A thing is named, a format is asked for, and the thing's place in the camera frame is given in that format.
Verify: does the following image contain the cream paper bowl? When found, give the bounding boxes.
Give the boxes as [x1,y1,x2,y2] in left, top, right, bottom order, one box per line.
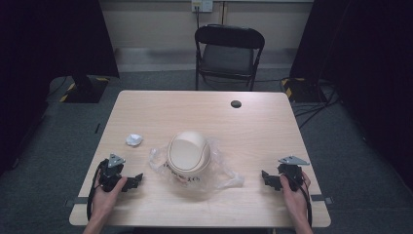
[166,130,212,183]

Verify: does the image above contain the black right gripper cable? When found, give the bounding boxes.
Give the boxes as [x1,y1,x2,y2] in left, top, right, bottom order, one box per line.
[291,176,314,228]

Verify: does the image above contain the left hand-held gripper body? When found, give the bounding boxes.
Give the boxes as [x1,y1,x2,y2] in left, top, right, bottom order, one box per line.
[96,153,127,193]

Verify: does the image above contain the person's right hand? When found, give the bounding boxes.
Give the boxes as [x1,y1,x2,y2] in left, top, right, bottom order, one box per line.
[279,171,313,227]

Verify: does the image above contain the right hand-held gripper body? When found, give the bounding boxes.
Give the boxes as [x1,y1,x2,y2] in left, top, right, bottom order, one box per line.
[277,155,311,192]

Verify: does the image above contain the black stand base striped tape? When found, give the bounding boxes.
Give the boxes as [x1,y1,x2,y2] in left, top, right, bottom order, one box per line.
[281,76,327,104]
[58,73,110,104]

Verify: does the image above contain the crumpled white paper ball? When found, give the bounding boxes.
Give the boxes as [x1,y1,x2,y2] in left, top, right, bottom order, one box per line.
[125,133,144,147]

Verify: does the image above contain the black floor cables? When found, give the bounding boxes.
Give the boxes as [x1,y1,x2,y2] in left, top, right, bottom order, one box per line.
[291,79,341,131]

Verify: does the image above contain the white wall socket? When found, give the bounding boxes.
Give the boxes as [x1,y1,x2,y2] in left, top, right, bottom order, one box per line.
[190,0,214,14]

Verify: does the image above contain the black folding chair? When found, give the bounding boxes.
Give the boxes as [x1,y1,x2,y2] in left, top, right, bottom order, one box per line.
[193,23,266,93]

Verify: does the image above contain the black curtain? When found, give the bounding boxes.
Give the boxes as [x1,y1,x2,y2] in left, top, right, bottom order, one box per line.
[289,0,413,193]
[0,0,121,178]

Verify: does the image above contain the grey table side bracket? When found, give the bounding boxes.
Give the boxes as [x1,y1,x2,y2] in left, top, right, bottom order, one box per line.
[63,196,90,209]
[310,193,334,206]

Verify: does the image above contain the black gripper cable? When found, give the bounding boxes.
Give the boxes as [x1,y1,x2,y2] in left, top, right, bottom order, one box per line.
[291,176,314,228]
[86,160,103,222]

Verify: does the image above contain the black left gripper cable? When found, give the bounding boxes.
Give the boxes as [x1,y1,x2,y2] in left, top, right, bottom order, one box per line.
[86,160,103,222]

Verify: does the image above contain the person's left hand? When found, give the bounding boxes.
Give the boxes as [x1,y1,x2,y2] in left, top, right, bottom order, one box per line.
[92,175,129,223]

